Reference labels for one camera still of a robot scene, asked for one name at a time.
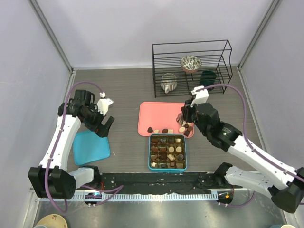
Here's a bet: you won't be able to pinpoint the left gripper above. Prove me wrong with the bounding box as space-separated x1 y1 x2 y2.
83 103 114 137

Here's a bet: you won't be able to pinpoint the stainless steel tongs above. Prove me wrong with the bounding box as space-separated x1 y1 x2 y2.
176 113 184 126

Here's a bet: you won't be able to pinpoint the blue tin lid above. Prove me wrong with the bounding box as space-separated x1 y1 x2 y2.
73 131 111 166

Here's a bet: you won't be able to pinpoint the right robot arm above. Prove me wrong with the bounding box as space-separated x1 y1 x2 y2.
181 100 304 213

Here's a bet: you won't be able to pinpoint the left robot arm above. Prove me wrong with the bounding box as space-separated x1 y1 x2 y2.
28 90 114 200

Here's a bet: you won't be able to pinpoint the gold plastic chocolate insert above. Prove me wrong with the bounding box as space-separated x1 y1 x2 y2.
150 135 186 170

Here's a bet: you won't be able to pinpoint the blue chocolate tin box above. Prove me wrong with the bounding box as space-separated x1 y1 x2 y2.
148 133 188 172

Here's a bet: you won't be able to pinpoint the pink tray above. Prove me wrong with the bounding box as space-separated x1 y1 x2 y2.
137 102 184 136

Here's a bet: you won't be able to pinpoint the striped ceramic cup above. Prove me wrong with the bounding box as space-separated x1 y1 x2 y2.
160 73 178 94

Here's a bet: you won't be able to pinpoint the dark green mug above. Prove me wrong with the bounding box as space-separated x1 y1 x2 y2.
199 70 217 87

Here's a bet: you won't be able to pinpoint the patterned ceramic bowl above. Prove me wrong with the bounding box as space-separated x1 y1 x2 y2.
180 55 202 73

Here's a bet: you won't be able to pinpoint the beige plate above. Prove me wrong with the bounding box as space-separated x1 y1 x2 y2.
34 214 68 228

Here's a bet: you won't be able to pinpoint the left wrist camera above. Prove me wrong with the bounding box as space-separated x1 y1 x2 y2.
96 92 114 116

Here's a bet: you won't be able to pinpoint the black wire rack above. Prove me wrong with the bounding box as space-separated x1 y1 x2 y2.
152 39 233 97

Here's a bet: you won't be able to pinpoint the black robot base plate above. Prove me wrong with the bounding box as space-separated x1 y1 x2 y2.
88 172 239 195

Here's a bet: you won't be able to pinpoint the white cable duct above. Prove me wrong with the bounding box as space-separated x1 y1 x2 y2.
40 192 219 202

